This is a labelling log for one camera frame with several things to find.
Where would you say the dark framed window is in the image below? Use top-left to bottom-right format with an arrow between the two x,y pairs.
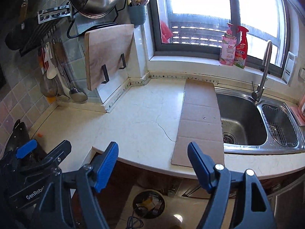
145,0 -> 292,77

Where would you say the red spray bottle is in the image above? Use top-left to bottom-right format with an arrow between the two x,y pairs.
234,25 -> 249,69

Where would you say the wooden cutting board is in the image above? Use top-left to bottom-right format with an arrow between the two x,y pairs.
84,24 -> 135,91

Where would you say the steel ladle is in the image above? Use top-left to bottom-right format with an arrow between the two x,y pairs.
54,40 -> 88,102

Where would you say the black utensil wooden handle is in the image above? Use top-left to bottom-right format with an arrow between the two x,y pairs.
5,0 -> 39,50

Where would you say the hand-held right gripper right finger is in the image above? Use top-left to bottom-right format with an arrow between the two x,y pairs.
187,142 -> 277,229

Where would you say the blue-grey utensil holder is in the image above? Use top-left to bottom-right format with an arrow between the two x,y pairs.
128,3 -> 147,28

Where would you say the black cable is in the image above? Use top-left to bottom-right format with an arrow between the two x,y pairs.
127,206 -> 144,229

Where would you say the black hanging rail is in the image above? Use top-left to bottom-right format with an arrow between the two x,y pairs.
19,24 -> 60,56

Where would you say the pink soap bottle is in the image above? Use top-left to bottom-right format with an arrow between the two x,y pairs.
219,23 -> 237,66

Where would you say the beige trash bin black liner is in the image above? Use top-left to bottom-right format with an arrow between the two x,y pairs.
132,189 -> 165,219

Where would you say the steel faucet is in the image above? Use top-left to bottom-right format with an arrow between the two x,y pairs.
251,40 -> 273,103

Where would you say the white spoon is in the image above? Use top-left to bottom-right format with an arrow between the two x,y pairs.
46,42 -> 59,79

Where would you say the grey pipe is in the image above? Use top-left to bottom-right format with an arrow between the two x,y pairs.
226,0 -> 242,29

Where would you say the brown cardboard sheet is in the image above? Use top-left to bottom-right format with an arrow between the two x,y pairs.
171,79 -> 225,167

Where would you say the stainless steel sink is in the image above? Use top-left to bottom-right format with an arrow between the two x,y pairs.
214,86 -> 305,152

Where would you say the pink tray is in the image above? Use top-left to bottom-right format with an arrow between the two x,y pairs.
289,100 -> 305,122

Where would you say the patterned sealing tape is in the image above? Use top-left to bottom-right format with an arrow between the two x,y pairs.
105,71 -> 220,112

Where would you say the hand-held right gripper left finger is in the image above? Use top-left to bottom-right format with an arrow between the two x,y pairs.
31,141 -> 119,229

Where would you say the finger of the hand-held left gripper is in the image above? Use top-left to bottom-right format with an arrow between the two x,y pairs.
5,119 -> 38,159
21,140 -> 72,174

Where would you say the white wall socket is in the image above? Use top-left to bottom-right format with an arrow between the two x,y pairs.
282,51 -> 296,85

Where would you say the wire sink basket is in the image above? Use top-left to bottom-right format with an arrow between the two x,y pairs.
262,105 -> 299,147

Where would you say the metal knife rack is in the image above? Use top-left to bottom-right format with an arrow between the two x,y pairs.
37,2 -> 73,24

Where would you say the red cloth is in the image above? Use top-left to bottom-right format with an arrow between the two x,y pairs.
161,20 -> 172,44

